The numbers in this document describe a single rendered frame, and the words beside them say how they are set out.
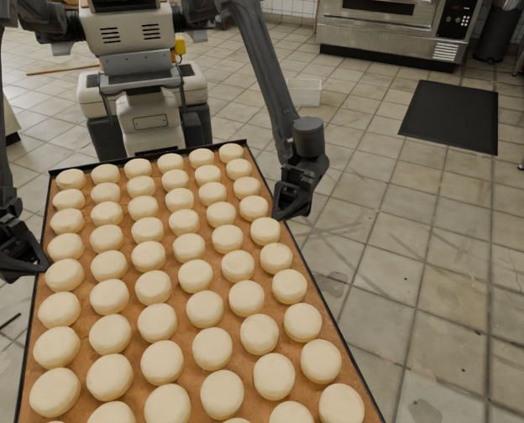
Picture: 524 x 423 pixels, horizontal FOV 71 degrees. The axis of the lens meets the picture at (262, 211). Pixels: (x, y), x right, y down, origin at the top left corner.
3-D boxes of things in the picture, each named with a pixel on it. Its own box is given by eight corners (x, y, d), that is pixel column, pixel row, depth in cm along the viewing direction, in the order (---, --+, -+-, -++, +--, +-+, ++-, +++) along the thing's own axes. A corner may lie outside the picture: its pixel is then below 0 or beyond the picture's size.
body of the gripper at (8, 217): (-23, 242, 53) (-54, 226, 56) (9, 284, 60) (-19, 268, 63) (18, 216, 58) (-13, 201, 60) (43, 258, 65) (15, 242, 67)
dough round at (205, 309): (230, 315, 51) (230, 308, 50) (199, 336, 49) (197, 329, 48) (212, 291, 54) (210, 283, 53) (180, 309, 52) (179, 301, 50)
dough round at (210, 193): (201, 189, 70) (201, 180, 69) (227, 190, 70) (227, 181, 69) (197, 206, 67) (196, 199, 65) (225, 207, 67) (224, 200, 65)
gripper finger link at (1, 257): (21, 276, 52) (-20, 252, 55) (41, 304, 57) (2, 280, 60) (60, 244, 57) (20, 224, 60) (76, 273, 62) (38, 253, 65)
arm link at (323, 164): (332, 171, 79) (307, 168, 81) (330, 143, 75) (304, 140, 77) (320, 190, 74) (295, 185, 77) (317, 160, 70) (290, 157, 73)
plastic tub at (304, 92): (285, 106, 320) (285, 88, 309) (285, 95, 336) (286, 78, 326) (319, 107, 318) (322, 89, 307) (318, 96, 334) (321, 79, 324)
